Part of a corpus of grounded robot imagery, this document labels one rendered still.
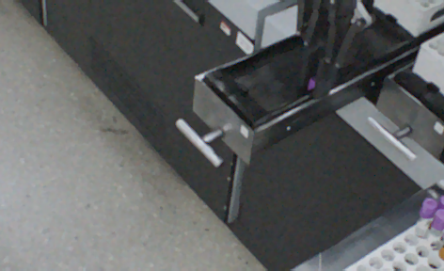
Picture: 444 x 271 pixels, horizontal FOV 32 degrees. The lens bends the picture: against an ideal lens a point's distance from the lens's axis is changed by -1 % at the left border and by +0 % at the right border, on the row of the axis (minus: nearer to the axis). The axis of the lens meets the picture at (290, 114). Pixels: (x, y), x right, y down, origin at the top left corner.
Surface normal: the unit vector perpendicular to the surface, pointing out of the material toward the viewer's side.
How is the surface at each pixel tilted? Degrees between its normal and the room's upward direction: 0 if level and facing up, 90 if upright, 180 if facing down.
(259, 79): 0
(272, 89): 0
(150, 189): 0
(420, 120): 90
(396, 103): 90
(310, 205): 90
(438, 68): 90
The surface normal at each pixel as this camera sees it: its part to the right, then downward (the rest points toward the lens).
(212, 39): -0.74, 0.38
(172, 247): 0.14, -0.71
